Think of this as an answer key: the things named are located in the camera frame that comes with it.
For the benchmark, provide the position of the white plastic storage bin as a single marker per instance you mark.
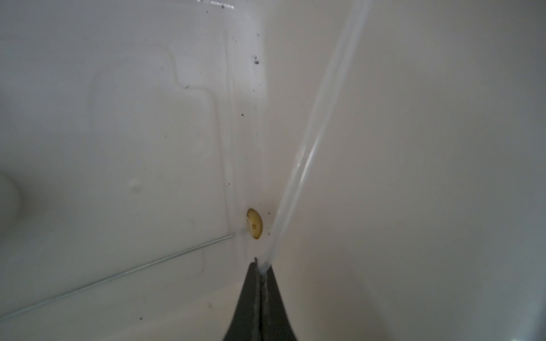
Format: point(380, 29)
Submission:
point(136, 129)

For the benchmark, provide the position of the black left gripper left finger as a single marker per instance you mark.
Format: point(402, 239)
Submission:
point(245, 324)

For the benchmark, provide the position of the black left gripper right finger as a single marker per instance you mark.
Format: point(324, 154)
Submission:
point(275, 325)

